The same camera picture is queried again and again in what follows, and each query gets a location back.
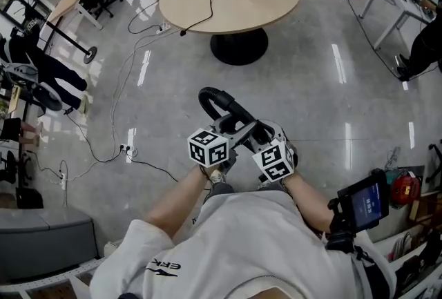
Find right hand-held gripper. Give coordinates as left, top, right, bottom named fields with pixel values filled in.
left=246, top=118, right=300, bottom=183

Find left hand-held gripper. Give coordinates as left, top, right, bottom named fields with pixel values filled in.
left=186, top=113, right=259, bottom=174

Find black vacuum hose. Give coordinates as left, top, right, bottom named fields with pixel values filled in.
left=198, top=86, right=269, bottom=139

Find person's left forearm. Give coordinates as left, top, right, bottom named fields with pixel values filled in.
left=144, top=164, right=211, bottom=243

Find person's right forearm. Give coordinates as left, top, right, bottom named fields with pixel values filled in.
left=285, top=173, right=341, bottom=233

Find red and teal vacuum cleaner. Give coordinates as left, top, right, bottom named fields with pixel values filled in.
left=390, top=169, right=424, bottom=211

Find person's white shoe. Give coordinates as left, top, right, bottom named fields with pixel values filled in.
left=209, top=168, right=226, bottom=185

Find person's grey shorts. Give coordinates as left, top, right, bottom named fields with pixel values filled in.
left=202, top=182, right=289, bottom=205

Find round wooden table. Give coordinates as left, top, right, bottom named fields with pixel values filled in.
left=157, top=0, right=303, bottom=66

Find black pole stand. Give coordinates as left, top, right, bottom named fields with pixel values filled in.
left=44, top=19, right=99, bottom=65

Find grey devices on desk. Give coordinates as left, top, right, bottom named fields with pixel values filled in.
left=409, top=0, right=439, bottom=19

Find grey sofa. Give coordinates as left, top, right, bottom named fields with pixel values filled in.
left=0, top=207, right=99, bottom=283

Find black kettle cable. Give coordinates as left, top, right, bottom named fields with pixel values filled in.
left=179, top=0, right=239, bottom=38

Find white floor cable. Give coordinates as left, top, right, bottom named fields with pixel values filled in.
left=109, top=28, right=163, bottom=162

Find black fan cable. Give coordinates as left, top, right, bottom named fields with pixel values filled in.
left=64, top=110, right=122, bottom=164

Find black floor cable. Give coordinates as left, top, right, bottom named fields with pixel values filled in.
left=345, top=0, right=442, bottom=81

